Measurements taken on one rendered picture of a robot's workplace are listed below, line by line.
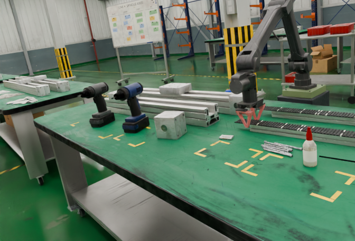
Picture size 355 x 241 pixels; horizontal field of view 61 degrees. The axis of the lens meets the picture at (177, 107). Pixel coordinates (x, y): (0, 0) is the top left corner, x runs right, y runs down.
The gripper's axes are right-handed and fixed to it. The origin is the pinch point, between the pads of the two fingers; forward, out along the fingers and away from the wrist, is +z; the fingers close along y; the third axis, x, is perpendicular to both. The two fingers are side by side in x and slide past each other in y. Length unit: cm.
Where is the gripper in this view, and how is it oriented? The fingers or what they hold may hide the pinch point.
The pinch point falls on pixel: (251, 122)
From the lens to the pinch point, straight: 125.2
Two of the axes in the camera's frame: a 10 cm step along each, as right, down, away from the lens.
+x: 7.2, 0.8, -6.9
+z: 1.4, 9.6, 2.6
